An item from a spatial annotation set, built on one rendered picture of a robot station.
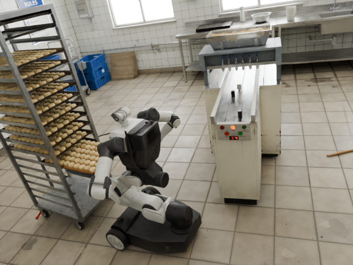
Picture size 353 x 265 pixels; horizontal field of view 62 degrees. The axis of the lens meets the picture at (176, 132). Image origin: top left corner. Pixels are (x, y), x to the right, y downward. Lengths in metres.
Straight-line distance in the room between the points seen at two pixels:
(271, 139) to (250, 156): 0.76
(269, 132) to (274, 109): 0.26
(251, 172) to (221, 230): 0.53
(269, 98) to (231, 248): 1.37
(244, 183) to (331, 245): 0.75
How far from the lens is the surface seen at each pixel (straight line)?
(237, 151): 2.32
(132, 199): 2.41
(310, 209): 2.71
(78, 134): 2.69
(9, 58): 2.18
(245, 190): 2.56
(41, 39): 2.61
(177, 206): 2.23
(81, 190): 3.10
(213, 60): 2.85
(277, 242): 2.44
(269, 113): 2.92
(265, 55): 2.80
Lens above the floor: 1.87
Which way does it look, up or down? 28 degrees down
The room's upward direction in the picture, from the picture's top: 11 degrees counter-clockwise
